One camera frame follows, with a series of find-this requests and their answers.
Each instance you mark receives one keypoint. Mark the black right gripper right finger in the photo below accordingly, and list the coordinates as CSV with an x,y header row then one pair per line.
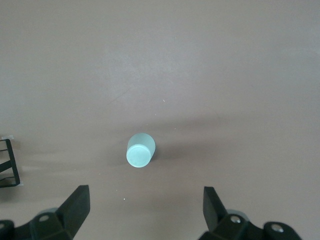
x,y
220,217

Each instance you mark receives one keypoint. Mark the mint green cup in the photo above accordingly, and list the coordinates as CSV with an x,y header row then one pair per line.
x,y
138,155

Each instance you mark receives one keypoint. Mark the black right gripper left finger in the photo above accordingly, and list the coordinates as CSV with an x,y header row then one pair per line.
x,y
70,215

